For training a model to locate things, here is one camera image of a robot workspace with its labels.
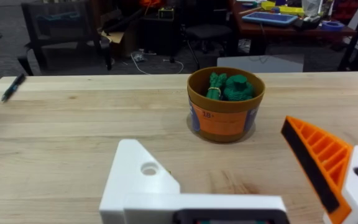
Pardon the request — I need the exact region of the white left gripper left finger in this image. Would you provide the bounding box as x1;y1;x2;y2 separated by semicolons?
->
99;139;181;224

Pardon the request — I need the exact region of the dark wooden chair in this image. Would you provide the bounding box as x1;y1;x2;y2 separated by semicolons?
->
17;0;113;77

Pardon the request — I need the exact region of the black office chair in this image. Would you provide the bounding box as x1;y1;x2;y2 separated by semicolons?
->
180;0;239;70

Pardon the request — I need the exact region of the brown tub with green toys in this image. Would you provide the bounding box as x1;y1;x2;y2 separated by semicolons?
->
186;66;266;144

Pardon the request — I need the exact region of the yellow toy blocks heap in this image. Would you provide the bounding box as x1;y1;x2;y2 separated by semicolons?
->
260;0;306;17

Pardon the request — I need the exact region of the black box with yellow device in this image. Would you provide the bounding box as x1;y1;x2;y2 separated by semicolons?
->
139;6;183;57

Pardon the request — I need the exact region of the white orange left gripper right finger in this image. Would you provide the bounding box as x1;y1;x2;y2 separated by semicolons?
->
280;115;358;224

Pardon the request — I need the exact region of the blue tape roll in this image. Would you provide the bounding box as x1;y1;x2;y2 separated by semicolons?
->
321;20;345;32

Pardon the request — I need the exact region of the blue tray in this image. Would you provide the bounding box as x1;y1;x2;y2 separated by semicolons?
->
241;11;299;27

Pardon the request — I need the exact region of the dark red wooden table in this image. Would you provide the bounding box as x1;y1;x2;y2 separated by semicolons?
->
231;0;357;57

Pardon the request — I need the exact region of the cardboard box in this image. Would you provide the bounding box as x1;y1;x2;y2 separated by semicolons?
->
99;18;139;60

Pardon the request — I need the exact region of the white cable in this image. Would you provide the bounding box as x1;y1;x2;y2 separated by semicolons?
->
130;51;185;75

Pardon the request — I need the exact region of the grey flat board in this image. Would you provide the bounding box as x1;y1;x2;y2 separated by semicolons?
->
216;54;305;73

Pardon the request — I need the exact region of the black pen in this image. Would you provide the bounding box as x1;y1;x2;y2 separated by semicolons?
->
1;73;27;103

